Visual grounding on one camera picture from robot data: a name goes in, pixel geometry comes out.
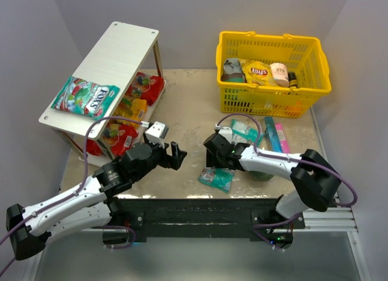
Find teal mint candy bag front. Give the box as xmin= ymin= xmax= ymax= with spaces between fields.
xmin=198 ymin=167 xmax=235 ymax=193

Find teal mint candy bag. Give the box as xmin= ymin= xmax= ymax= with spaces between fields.
xmin=230 ymin=119 xmax=264 ymax=146
xmin=198 ymin=167 xmax=235 ymax=193

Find red candy bag with barcode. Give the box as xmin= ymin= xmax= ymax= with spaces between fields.
xmin=100 ymin=122 xmax=139 ymax=157

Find orange gummy candy bag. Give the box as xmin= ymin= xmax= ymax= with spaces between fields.
xmin=113 ymin=96 xmax=147 ymax=121

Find red fruit candy bag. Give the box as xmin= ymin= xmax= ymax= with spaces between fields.
xmin=125 ymin=72 xmax=164 ymax=106

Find teal Fox's candy bag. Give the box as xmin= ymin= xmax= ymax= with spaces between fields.
xmin=50 ymin=76 xmax=120 ymax=121

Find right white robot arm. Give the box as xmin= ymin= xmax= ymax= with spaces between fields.
xmin=204 ymin=132 xmax=340 ymax=222

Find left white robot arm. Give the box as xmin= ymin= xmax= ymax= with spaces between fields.
xmin=6 ymin=142 xmax=187 ymax=260

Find green round melon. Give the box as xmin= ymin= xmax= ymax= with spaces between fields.
xmin=249 ymin=171 xmax=274 ymax=182

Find blue rectangular box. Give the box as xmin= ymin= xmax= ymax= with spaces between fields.
xmin=264 ymin=116 xmax=283 ymax=153

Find pink rectangular box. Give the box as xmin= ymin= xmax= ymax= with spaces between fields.
xmin=275 ymin=123 xmax=290 ymax=153

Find grey and teal pouch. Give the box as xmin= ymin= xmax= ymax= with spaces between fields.
xmin=221 ymin=58 xmax=246 ymax=83

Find yellow Lays chip bag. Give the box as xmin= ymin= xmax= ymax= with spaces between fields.
xmin=239 ymin=59 xmax=277 ymax=86

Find pink cream jar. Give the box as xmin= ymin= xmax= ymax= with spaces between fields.
xmin=270 ymin=62 xmax=289 ymax=88

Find dark brown small bottle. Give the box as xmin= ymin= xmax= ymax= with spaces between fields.
xmin=288 ymin=71 xmax=298 ymax=88

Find yellow plastic shopping basket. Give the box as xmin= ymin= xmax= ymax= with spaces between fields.
xmin=215 ymin=31 xmax=332 ymax=118

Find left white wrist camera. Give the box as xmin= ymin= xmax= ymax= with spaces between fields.
xmin=145 ymin=121 xmax=169 ymax=147

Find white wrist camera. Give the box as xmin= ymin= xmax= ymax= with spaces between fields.
xmin=215 ymin=124 xmax=233 ymax=143
xmin=145 ymin=121 xmax=169 ymax=147

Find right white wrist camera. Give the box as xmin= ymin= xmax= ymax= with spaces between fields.
xmin=215 ymin=124 xmax=233 ymax=143

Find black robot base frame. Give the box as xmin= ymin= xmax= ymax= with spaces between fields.
xmin=90 ymin=197 xmax=360 ymax=248

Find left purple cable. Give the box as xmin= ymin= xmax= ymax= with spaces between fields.
xmin=0 ymin=116 xmax=151 ymax=273

